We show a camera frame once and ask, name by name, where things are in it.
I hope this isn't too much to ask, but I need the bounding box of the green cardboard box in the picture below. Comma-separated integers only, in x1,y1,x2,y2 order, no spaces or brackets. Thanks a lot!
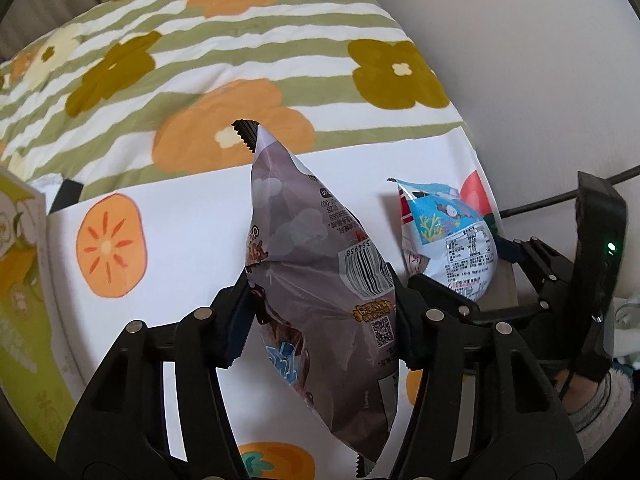
0,168,85,458

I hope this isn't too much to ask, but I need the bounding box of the grey purple snack bag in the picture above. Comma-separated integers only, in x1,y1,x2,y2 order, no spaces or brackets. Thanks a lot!
232,119,399,472

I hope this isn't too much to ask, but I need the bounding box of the light blue white snack bag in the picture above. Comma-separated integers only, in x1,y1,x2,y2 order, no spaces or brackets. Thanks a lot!
393,179,498,301

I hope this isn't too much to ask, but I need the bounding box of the white persimmon print tablecloth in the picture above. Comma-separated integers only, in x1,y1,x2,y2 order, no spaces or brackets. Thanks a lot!
48,129,497,479

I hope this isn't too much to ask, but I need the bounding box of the floral striped green quilt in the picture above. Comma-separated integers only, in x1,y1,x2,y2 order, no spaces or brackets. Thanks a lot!
1,0,463,198

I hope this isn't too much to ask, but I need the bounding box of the person right hand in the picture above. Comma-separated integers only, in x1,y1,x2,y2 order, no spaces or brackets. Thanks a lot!
554,370,599,414

